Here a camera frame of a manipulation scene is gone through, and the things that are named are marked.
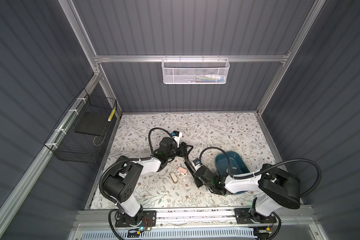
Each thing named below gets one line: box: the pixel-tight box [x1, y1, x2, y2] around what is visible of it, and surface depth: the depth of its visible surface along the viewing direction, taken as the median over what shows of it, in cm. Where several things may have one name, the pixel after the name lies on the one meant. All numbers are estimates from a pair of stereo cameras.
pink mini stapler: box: [178, 167, 187, 175], surface depth 89 cm
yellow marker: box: [107, 107, 116, 122], surface depth 84 cm
